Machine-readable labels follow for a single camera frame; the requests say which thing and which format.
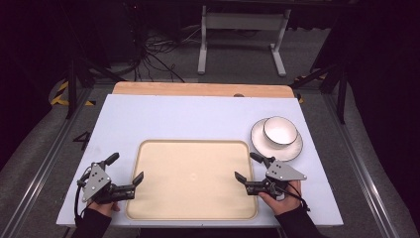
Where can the beige tray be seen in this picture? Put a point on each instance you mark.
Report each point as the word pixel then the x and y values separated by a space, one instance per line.
pixel 191 185

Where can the white table cover board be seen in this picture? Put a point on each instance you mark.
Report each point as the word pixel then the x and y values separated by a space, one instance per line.
pixel 185 115

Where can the grey metal stand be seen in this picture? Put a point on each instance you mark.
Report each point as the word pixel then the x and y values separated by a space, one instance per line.
pixel 242 21

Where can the yellow black hazard tape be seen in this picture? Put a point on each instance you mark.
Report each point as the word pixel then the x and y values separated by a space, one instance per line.
pixel 308 78
pixel 59 95

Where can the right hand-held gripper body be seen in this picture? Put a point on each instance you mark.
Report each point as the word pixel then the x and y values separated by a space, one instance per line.
pixel 280 172

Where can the white plate dark rim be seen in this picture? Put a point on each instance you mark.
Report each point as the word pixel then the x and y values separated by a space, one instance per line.
pixel 264 145

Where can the white bowl dark rim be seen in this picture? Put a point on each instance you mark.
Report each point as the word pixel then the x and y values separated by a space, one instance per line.
pixel 280 131

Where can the black tripod stand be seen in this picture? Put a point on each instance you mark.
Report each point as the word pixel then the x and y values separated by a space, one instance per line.
pixel 340 89
pixel 72 86

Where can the person's left hand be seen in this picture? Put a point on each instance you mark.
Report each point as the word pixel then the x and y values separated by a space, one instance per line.
pixel 104 208

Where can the person's right hand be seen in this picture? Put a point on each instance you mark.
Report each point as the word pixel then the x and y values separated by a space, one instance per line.
pixel 287 203

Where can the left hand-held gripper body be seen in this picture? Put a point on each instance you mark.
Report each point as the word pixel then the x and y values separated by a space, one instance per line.
pixel 95 183

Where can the aluminium floor rail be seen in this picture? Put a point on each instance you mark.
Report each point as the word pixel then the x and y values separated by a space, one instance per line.
pixel 363 172
pixel 43 168

